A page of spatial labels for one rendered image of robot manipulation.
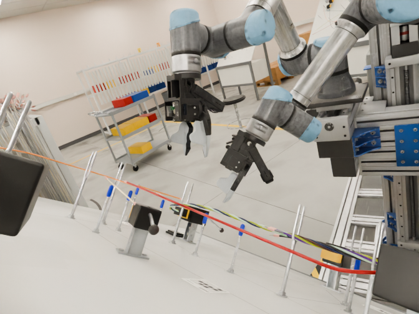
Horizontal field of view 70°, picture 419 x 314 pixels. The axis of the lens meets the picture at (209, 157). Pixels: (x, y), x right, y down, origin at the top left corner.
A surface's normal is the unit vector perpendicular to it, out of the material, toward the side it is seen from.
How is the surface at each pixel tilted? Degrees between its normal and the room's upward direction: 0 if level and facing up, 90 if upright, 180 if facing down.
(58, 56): 90
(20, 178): 77
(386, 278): 46
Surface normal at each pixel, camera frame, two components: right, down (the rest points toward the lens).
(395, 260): -0.81, -0.33
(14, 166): 0.44, -0.04
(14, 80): 0.60, 0.12
